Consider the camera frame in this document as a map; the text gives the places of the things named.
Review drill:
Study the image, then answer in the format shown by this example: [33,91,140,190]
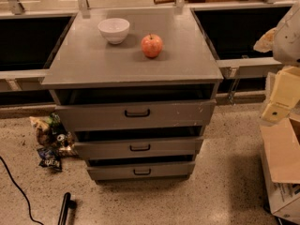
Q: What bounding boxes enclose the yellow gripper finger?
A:
[253,28,277,53]
[262,67,300,124]

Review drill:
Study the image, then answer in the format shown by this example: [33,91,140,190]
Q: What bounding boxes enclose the grey top drawer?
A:
[56,100,216,131]

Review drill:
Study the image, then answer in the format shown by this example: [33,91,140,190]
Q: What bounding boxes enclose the grey drawer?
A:
[87,161,195,181]
[56,100,216,131]
[75,137,203,160]

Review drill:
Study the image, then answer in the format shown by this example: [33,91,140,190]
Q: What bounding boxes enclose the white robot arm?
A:
[253,2,300,124]

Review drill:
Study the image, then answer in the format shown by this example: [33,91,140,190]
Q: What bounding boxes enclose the grey drawer cabinet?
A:
[40,7,224,186]

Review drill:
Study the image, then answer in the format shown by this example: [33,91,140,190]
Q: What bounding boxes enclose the grey bottom drawer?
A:
[87,161,195,181]

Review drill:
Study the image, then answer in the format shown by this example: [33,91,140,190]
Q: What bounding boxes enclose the grey middle drawer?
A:
[75,137,203,160]

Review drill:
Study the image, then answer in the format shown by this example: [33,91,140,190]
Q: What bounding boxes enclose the cardboard box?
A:
[260,113,300,225]

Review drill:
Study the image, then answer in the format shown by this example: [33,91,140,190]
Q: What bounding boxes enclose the red apple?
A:
[141,34,163,58]

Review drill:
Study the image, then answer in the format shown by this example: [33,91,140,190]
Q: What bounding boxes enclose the brown wooden stick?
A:
[153,0,187,5]

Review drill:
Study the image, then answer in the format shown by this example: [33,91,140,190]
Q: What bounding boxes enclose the white ceramic bowl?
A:
[97,18,130,44]

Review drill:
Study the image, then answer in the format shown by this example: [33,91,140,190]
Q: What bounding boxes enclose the pile of snack bags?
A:
[29,112,78,172]

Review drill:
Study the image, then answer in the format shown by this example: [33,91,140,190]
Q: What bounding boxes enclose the black handle bar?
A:
[57,192,77,225]

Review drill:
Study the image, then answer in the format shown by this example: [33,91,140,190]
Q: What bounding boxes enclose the black cable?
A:
[0,156,45,225]

